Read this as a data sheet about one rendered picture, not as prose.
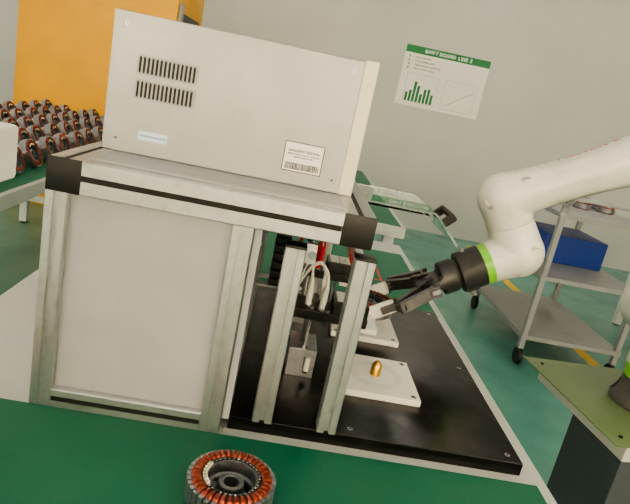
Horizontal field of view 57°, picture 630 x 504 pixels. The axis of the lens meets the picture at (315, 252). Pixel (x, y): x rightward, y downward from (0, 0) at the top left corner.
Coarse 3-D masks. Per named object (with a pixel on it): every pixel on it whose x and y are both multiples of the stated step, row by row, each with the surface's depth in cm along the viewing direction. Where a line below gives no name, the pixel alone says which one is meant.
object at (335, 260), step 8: (328, 256) 128; (336, 256) 129; (328, 264) 125; (336, 264) 125; (344, 264) 125; (304, 272) 125; (320, 272) 125; (336, 272) 125; (344, 272) 125; (304, 280) 128; (336, 280) 125; (344, 280) 125; (304, 288) 127
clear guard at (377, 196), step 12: (372, 192) 134; (384, 192) 138; (396, 192) 142; (372, 204) 121; (384, 204) 121; (396, 204) 125; (408, 204) 128; (420, 204) 131; (432, 216) 122; (444, 228) 123
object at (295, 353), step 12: (300, 336) 108; (312, 336) 109; (288, 348) 105; (300, 348) 103; (312, 348) 104; (288, 360) 103; (300, 360) 103; (312, 360) 103; (288, 372) 104; (300, 372) 104
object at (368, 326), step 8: (304, 296) 107; (336, 296) 104; (344, 296) 105; (312, 304) 104; (328, 304) 106; (336, 304) 101; (296, 312) 101; (304, 312) 101; (312, 312) 101; (320, 312) 101; (328, 312) 102; (336, 312) 102; (368, 312) 102; (304, 320) 107; (320, 320) 102; (328, 320) 102; (336, 320) 102; (368, 320) 107; (304, 328) 103; (368, 328) 103; (304, 336) 103; (304, 344) 104
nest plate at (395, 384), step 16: (352, 368) 109; (368, 368) 110; (384, 368) 112; (400, 368) 113; (352, 384) 103; (368, 384) 104; (384, 384) 105; (400, 384) 107; (384, 400) 102; (400, 400) 102; (416, 400) 102
